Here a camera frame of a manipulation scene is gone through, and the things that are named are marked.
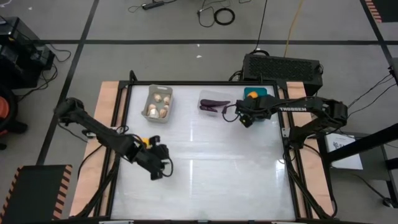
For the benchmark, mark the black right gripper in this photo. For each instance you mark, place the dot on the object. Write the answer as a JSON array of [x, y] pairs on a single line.
[[256, 107]]

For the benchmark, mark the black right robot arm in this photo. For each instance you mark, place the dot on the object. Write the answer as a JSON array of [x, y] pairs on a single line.
[[311, 104]]

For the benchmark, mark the black metal stand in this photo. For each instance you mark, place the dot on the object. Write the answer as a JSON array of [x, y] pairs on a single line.
[[367, 141]]

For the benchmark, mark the wooden side board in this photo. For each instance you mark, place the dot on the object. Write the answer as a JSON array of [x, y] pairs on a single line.
[[297, 90], [107, 93]]

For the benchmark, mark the orange round object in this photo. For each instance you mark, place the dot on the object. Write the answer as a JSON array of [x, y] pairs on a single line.
[[3, 107]]

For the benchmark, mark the clear plastic basket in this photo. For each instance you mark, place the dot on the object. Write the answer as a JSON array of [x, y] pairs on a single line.
[[205, 95]]

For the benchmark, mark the black mat striped edge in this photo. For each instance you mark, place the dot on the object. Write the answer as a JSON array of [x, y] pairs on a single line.
[[34, 193], [387, 9]]

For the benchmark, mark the large purple eggplant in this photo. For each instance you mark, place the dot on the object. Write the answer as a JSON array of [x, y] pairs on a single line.
[[214, 102]]

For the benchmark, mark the black power strip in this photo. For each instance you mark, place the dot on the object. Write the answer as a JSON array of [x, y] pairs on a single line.
[[152, 5]]

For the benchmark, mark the black equipment rack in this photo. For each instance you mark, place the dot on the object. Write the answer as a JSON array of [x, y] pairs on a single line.
[[18, 56]]

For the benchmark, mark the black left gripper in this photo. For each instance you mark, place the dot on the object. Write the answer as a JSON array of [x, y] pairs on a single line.
[[154, 158]]

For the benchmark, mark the black computer case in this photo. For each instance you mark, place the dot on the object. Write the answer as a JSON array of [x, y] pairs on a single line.
[[280, 70]]

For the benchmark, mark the black metal table frame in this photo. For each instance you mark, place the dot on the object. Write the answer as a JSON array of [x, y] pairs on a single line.
[[202, 83]]

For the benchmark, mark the grey plastic basket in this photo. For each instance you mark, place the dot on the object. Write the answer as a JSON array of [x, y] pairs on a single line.
[[146, 101]]

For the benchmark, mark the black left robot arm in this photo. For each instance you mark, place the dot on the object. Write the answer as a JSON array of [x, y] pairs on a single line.
[[93, 124]]

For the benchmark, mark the yellow mango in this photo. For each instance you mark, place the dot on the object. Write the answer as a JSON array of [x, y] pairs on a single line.
[[253, 94], [146, 143]]

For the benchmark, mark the small white garlic bulb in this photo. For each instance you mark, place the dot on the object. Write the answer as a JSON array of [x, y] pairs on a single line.
[[163, 112]]

